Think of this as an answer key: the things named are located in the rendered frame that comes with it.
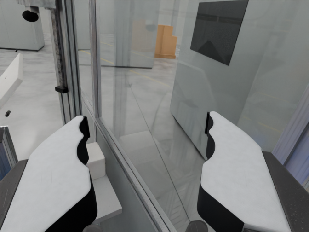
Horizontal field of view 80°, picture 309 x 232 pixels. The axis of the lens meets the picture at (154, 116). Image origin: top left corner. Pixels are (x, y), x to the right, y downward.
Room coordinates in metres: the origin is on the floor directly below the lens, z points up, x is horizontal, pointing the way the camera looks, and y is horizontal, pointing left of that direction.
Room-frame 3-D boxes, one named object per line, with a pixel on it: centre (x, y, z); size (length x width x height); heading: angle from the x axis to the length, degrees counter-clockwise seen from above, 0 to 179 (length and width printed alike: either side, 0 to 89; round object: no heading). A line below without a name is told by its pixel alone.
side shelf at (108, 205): (0.53, 0.28, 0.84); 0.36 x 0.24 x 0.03; 35
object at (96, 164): (0.61, 0.29, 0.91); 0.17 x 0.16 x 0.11; 125
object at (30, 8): (0.68, 0.46, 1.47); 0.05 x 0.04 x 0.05; 160
